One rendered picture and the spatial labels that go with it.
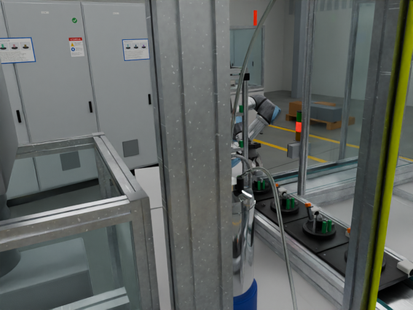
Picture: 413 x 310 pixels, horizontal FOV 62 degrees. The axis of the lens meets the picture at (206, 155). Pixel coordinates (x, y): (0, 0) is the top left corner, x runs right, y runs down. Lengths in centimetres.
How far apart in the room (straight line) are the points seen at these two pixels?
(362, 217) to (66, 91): 401
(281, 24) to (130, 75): 870
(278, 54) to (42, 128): 958
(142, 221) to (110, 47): 409
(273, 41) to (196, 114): 1202
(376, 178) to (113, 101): 414
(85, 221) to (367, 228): 50
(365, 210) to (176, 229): 38
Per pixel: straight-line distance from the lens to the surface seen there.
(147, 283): 61
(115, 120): 465
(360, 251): 76
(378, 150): 67
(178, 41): 42
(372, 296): 81
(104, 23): 456
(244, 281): 95
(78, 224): 53
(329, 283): 139
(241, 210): 83
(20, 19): 436
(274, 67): 1252
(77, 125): 452
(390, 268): 147
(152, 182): 240
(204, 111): 44
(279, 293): 142
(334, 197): 211
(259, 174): 190
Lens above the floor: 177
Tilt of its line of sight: 18 degrees down
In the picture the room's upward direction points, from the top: 2 degrees counter-clockwise
